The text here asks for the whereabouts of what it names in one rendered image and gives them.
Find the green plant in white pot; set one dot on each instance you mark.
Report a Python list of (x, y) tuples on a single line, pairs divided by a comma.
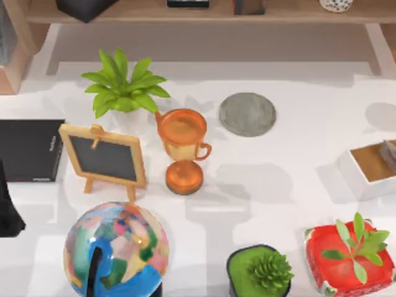
[(123, 89)]

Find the wooden framed blackboard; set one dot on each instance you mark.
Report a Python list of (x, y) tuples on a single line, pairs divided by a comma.
[(103, 154)]

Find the grey round coaster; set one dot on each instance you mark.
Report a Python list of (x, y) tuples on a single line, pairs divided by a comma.
[(247, 115)]

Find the colourful globe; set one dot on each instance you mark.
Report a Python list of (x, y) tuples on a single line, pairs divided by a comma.
[(117, 247)]

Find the white speckled pot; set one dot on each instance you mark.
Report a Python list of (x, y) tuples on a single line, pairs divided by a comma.
[(335, 4)]

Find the black book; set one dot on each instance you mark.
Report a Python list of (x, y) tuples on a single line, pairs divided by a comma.
[(28, 148)]

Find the black pot with green succulent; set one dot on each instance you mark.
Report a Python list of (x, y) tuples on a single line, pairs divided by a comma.
[(256, 272)]

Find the wooden shelf unit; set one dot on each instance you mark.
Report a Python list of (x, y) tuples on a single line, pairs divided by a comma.
[(198, 14)]

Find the red pot with green plant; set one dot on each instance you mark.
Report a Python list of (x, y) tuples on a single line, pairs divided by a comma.
[(346, 260)]

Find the white square planter with soil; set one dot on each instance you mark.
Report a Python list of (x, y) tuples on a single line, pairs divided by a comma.
[(368, 170)]

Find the copper trophy cup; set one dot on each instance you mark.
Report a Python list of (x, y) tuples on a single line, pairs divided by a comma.
[(182, 136)]

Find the black and white flat box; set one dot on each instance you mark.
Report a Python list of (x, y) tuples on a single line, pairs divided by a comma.
[(188, 3)]

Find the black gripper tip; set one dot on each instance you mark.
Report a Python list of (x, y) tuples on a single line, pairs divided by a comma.
[(7, 213)]

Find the dark book with red spine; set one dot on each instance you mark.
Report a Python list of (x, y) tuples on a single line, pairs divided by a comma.
[(249, 6)]

